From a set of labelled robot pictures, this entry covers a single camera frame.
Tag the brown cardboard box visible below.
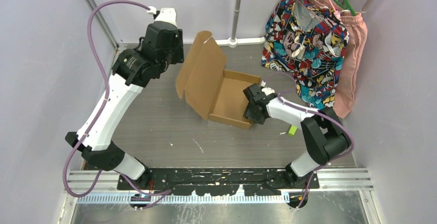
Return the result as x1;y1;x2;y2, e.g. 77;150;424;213
175;30;261;129

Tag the small green block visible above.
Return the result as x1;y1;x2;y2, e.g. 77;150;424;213
288;125;298;136

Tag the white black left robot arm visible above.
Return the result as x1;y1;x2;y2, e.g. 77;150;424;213
65;8;184;189

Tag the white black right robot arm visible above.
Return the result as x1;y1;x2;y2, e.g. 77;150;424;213
243;83;352;188

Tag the white rack stand with pole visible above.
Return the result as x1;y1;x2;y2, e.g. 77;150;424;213
215;0;266;48

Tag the colourful cartoon print garment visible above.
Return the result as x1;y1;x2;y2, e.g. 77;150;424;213
261;0;349;109

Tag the pink garment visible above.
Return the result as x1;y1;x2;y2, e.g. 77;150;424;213
333;0;368;118

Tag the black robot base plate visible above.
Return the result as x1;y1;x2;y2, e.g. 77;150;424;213
117;168;320;208

